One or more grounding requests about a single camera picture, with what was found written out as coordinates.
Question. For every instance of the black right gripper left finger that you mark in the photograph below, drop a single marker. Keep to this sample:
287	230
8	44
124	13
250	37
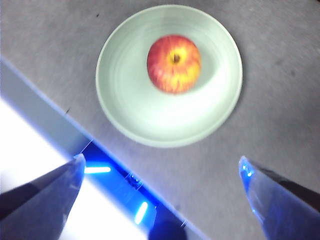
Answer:
37	205

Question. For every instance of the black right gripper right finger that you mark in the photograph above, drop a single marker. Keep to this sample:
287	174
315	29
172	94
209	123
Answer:
287	212

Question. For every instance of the green plate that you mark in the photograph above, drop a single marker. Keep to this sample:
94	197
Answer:
165	117

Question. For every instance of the red yellow apple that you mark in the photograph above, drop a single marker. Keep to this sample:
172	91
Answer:
173	65

